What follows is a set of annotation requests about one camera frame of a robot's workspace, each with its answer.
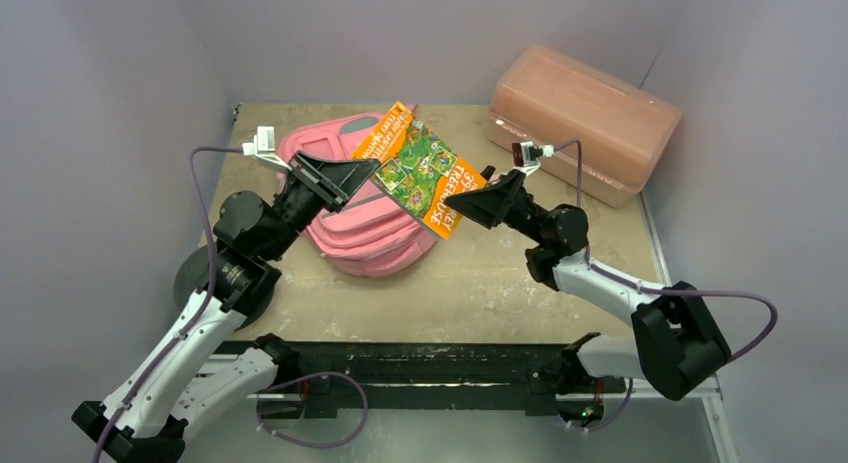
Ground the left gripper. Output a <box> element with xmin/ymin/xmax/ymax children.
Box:
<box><xmin>261</xmin><ymin>150</ymin><xmax>378</xmax><ymax>260</ymax></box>

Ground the pink backpack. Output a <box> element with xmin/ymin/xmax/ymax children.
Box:
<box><xmin>276</xmin><ymin>112</ymin><xmax>436</xmax><ymax>278</ymax></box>

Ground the orange book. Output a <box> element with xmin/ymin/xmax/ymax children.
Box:
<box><xmin>351</xmin><ymin>101</ymin><xmax>487</xmax><ymax>239</ymax></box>

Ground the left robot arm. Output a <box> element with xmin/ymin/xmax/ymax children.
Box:
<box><xmin>72</xmin><ymin>152</ymin><xmax>379</xmax><ymax>462</ymax></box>

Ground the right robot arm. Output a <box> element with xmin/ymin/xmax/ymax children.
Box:
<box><xmin>445</xmin><ymin>170</ymin><xmax>732</xmax><ymax>401</ymax></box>

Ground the orange plastic storage box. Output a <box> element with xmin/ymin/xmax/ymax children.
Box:
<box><xmin>486</xmin><ymin>45</ymin><xmax>683</xmax><ymax>208</ymax></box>

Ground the grey tape roll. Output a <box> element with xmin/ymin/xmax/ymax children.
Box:
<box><xmin>172</xmin><ymin>244</ymin><xmax>281</xmax><ymax>330</ymax></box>

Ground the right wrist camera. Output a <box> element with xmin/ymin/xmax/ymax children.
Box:
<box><xmin>511</xmin><ymin>141</ymin><xmax>556</xmax><ymax>176</ymax></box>

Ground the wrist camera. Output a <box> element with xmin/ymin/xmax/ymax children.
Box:
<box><xmin>511</xmin><ymin>141</ymin><xmax>556</xmax><ymax>176</ymax></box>
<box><xmin>241</xmin><ymin>126</ymin><xmax>291</xmax><ymax>173</ymax></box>

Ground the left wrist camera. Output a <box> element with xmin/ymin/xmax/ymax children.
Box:
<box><xmin>241</xmin><ymin>126</ymin><xmax>291</xmax><ymax>173</ymax></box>

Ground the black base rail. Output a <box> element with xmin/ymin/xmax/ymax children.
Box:
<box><xmin>198</xmin><ymin>340</ymin><xmax>723</xmax><ymax>422</ymax></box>

